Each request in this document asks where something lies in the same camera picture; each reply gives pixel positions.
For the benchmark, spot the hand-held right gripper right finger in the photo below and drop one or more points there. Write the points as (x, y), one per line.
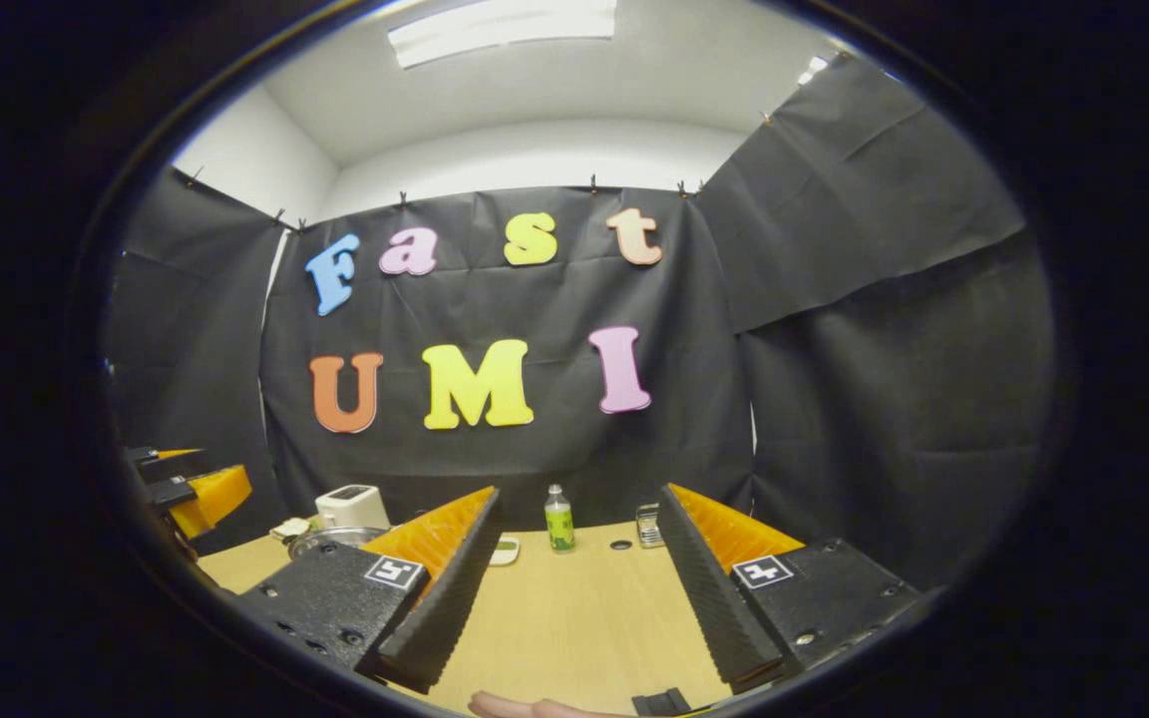
(714, 608)

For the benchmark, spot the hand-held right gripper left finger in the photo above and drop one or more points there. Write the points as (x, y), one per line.
(450, 608)

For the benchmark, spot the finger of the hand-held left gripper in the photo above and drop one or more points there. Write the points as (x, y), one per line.
(215, 499)
(171, 455)

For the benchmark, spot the steel pot with soybeans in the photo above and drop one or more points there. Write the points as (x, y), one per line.
(335, 538)

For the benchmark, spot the white divided bean dish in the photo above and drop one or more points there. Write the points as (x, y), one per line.
(506, 550)

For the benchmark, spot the sandwich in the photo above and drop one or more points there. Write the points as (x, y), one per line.
(290, 529)

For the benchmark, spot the metal mesh utensil holder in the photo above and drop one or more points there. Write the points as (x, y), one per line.
(648, 527)

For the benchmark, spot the white toaster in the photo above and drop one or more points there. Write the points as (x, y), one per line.
(350, 507)

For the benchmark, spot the green label drink bottle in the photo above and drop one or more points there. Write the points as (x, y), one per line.
(560, 529)

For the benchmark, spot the black backdrop cloth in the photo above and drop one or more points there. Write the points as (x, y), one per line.
(834, 379)

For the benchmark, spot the large ceiling light panel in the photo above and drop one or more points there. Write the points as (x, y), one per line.
(505, 30)

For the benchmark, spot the small ceiling light panel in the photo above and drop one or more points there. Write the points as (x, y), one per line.
(814, 70)

